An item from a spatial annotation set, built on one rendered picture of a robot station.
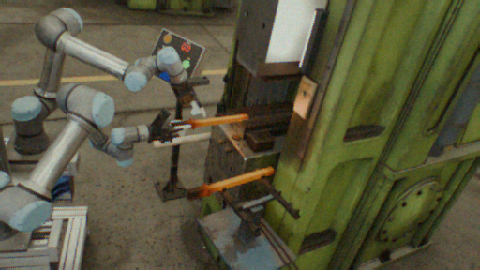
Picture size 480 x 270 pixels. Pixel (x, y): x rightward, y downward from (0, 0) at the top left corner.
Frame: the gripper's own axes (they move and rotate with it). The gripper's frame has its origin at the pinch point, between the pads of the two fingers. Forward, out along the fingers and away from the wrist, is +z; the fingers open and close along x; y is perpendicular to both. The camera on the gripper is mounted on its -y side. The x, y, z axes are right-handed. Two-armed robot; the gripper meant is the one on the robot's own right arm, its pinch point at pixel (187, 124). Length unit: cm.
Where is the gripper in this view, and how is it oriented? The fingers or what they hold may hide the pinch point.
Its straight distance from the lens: 183.5
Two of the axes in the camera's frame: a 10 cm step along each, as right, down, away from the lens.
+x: 4.7, 5.6, -6.9
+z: 8.7, -1.3, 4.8
